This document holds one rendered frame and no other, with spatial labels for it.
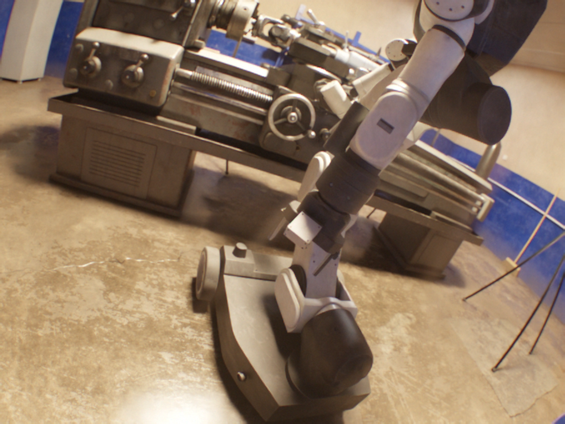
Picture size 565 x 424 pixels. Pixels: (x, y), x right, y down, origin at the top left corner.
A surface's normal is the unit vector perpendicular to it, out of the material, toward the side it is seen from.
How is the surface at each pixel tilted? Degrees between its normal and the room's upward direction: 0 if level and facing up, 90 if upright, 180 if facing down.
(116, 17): 90
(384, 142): 89
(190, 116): 90
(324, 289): 48
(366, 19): 90
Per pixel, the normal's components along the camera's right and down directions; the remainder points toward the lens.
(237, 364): -0.76, -0.04
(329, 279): 0.44, -0.22
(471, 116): -0.95, 0.27
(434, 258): 0.15, 0.46
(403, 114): -0.36, 0.22
